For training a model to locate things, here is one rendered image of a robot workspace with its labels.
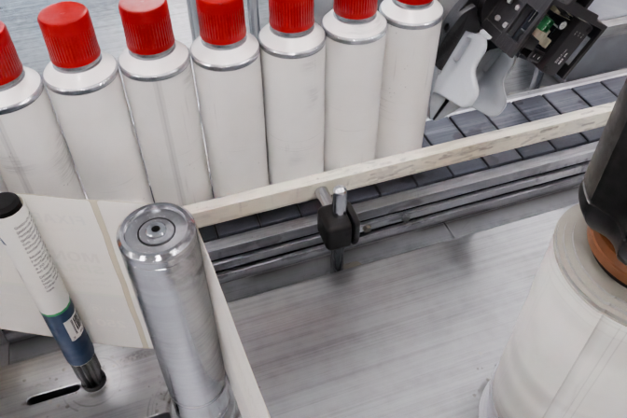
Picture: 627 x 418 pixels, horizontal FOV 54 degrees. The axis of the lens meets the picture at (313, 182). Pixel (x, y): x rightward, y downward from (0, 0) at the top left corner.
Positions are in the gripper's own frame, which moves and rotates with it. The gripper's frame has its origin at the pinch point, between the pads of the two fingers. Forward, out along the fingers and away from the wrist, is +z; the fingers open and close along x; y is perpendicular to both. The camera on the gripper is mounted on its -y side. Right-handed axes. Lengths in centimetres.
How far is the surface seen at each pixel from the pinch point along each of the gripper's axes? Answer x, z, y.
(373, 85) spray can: -10.0, -1.2, 3.0
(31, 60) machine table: -28, 28, -38
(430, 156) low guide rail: -1.2, 3.0, 4.6
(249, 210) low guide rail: -15.5, 12.5, 4.7
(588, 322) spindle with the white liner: -14.1, -5.4, 30.0
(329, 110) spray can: -11.5, 2.8, 1.7
